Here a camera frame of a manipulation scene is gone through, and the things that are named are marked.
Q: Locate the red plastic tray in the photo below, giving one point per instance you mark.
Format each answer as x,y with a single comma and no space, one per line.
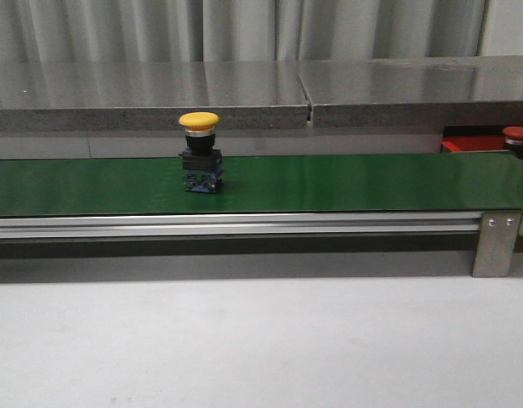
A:
473,143

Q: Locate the right grey stone slab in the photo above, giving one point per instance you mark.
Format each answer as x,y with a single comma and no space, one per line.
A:
428,92

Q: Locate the grey stone slab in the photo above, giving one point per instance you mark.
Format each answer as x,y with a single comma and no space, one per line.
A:
148,96
428,92

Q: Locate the green conveyor belt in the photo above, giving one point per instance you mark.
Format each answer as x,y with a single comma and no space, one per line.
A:
385,182

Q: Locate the left grey stone slab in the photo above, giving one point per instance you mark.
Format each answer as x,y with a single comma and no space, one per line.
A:
148,96

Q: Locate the grey pleated curtain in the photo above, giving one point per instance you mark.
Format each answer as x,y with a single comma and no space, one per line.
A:
182,31

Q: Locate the aluminium conveyor side rail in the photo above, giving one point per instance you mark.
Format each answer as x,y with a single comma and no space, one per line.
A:
290,223

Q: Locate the steel conveyor support bracket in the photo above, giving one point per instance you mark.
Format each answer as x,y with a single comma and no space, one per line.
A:
498,235

